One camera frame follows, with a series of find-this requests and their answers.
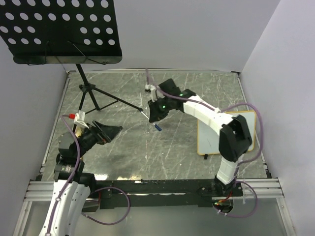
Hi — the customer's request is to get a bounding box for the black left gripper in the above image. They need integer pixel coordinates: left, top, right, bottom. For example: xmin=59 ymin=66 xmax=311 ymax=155
xmin=75 ymin=119 xmax=123 ymax=158

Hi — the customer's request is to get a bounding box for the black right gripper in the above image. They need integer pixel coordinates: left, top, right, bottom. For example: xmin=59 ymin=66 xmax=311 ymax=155
xmin=148 ymin=97 xmax=173 ymax=123

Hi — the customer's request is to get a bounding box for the yellow framed small whiteboard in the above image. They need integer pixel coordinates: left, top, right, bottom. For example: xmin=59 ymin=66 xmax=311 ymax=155
xmin=197 ymin=111 xmax=256 ymax=155

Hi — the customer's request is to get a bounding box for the blue marker cap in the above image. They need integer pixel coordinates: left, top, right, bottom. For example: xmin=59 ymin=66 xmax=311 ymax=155
xmin=154 ymin=124 xmax=162 ymax=131

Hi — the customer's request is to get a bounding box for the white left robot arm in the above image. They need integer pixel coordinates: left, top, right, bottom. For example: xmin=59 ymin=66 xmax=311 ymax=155
xmin=39 ymin=120 xmax=122 ymax=236

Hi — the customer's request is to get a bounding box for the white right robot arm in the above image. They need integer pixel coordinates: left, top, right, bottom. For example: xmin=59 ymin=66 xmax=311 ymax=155
xmin=145 ymin=77 xmax=252 ymax=196

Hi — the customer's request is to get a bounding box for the wooden rolling pin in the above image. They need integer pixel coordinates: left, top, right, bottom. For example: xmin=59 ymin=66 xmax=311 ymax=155
xmin=75 ymin=126 xmax=82 ymax=138

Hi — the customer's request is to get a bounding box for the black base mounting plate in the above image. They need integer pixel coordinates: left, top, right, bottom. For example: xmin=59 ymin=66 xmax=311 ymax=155
xmin=89 ymin=179 xmax=243 ymax=209

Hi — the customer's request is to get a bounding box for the black perforated music stand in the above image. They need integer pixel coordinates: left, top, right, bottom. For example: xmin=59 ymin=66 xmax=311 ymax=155
xmin=0 ymin=0 xmax=143 ymax=123

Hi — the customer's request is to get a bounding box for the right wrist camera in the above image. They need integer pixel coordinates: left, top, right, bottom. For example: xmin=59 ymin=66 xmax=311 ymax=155
xmin=145 ymin=84 xmax=158 ymax=102

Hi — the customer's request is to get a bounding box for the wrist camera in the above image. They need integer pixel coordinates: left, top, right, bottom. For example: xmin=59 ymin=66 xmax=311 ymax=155
xmin=145 ymin=84 xmax=158 ymax=102
xmin=67 ymin=110 xmax=89 ymax=128

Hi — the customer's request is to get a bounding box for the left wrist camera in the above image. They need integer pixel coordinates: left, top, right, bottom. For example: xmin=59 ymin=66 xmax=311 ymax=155
xmin=67 ymin=110 xmax=89 ymax=128

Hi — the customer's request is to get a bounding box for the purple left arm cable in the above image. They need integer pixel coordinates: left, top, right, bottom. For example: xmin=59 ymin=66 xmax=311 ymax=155
xmin=44 ymin=114 xmax=131 ymax=236

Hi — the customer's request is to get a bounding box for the aluminium rail frame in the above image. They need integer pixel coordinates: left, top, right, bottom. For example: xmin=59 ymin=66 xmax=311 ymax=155
xmin=25 ymin=70 xmax=295 ymax=236

